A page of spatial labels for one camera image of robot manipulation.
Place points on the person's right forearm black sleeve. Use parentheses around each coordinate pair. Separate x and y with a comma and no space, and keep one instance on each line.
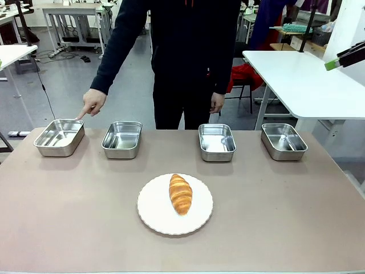
(107,68)

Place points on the grey mesh basket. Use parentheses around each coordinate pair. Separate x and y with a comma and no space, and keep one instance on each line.
(321,36)

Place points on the black metal chair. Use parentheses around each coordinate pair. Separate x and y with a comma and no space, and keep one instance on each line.
(245,91)

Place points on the person body black clothes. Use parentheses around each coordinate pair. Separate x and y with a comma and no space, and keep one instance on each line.
(182,57)

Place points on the black stand pole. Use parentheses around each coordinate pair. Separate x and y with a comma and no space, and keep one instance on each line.
(25,23)

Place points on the large white table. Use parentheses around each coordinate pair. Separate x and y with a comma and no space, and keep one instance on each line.
(302,80)

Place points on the grey desk metal frame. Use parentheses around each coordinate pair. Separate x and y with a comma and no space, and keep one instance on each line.
(77,20)

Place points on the person's left forearm black sleeve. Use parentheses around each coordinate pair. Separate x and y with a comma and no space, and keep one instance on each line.
(226,71)

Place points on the grey power strip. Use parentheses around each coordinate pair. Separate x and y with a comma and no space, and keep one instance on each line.
(18,133)

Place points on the white scalloped plate gold rim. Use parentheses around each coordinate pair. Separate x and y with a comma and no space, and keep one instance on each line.
(154,208)

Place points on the person's right hand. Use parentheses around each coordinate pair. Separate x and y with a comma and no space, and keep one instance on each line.
(94,101)

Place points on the teal ridged item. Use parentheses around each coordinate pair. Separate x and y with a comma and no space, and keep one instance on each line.
(296,28)

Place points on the black floor object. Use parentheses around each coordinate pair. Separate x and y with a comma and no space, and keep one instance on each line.
(85,58)

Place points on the white power strip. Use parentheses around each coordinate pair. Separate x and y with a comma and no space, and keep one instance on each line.
(55,52)

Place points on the small white table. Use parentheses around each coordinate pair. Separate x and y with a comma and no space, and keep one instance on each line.
(11,52)

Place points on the golden brown croissant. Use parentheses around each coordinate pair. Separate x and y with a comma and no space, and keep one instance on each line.
(180,195)

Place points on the person's left hand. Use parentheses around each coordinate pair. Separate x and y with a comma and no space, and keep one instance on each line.
(217,102)

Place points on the wooden shelf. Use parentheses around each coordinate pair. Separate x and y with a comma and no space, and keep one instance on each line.
(296,42)

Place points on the red cloth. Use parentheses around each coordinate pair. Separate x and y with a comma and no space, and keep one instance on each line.
(242,74)

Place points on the black clamp pole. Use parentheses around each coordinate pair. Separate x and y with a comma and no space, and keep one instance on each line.
(307,25)

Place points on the steel rectangular container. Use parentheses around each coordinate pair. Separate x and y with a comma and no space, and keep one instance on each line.
(217,144)
(122,141)
(58,140)
(283,144)

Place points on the person in blue clothes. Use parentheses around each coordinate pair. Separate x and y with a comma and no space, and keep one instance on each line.
(268,23)

